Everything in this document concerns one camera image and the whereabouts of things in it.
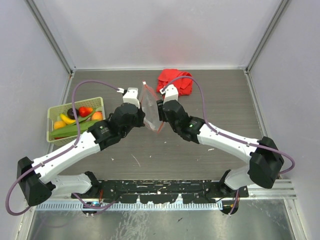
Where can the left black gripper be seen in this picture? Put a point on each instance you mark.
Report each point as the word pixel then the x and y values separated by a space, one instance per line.
pixel 140 114

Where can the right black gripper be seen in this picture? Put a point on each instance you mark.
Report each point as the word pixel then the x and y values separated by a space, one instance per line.
pixel 161 113

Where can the clear zip top bag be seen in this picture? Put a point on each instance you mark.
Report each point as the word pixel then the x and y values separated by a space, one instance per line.
pixel 148 99

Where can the green leafy vegetable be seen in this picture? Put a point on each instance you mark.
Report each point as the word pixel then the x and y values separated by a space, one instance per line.
pixel 70 130

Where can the green plastic basket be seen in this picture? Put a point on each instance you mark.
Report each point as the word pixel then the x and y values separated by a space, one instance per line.
pixel 53 116

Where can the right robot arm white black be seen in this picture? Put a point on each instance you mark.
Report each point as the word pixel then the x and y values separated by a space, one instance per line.
pixel 263 162

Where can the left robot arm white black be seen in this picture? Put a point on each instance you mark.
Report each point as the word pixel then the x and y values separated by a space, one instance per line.
pixel 40 179

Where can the red crumpled cloth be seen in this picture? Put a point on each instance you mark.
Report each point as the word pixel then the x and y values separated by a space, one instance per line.
pixel 184 84

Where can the orange peach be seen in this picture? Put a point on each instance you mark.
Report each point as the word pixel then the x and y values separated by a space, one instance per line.
pixel 97 116

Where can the red strawberry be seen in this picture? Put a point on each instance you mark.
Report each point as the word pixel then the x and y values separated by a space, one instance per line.
pixel 84 111

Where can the dark purple plum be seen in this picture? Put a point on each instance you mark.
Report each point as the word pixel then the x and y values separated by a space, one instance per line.
pixel 71 114

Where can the yellow banana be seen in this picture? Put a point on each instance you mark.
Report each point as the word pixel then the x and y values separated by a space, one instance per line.
pixel 66 119

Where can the yellow orange fruit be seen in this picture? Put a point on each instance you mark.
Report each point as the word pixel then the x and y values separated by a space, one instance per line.
pixel 59 124

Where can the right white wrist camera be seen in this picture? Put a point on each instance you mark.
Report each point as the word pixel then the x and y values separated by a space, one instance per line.
pixel 170 93

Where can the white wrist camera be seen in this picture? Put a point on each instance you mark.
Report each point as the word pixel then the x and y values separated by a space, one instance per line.
pixel 130 96
pixel 170 93

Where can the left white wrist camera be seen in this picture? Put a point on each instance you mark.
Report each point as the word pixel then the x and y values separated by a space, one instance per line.
pixel 130 96

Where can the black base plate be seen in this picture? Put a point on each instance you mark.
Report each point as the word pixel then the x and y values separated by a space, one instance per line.
pixel 162 191

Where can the slotted cable duct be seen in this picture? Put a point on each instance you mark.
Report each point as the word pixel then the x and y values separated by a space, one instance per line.
pixel 175 206

